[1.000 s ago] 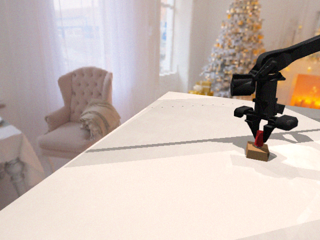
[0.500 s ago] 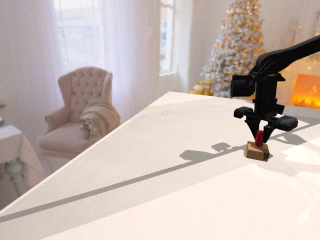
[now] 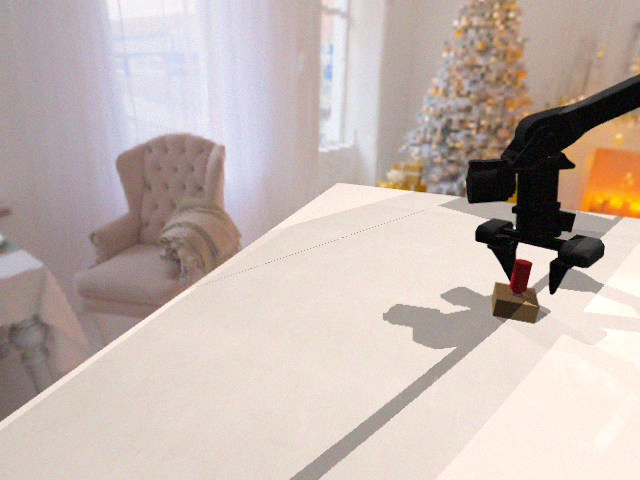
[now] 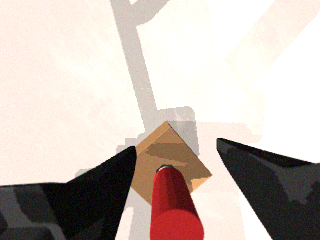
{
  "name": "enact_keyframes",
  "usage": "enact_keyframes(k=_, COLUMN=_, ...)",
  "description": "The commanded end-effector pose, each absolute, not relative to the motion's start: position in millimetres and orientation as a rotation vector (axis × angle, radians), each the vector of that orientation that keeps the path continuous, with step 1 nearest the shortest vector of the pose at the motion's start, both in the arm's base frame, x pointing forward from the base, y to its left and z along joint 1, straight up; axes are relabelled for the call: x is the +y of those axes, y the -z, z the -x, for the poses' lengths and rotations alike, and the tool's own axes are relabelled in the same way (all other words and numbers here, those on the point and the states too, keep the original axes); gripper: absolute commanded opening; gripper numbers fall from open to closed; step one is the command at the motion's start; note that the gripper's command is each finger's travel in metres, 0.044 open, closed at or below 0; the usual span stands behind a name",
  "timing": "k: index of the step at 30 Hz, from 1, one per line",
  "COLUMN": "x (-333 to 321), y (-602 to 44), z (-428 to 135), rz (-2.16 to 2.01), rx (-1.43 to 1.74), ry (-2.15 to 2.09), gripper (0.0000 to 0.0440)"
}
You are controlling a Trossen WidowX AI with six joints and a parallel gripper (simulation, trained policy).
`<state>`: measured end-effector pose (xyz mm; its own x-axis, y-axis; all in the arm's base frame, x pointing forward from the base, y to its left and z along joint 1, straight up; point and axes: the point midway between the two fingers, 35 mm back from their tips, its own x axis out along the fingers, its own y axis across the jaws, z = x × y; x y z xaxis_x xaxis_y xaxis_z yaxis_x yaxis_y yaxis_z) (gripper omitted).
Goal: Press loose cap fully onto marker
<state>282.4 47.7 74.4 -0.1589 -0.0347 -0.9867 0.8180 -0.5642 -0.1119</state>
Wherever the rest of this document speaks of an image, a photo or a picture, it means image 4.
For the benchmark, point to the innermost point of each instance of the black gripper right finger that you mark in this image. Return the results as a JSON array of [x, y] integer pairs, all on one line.
[[283, 192]]

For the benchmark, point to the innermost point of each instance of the tan wooden block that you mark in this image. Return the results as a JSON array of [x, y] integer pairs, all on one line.
[[164, 147]]

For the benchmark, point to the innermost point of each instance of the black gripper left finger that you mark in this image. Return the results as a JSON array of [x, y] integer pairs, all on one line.
[[88, 207]]

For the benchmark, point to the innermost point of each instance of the red marker cap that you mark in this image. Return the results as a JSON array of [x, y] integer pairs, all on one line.
[[173, 214]]

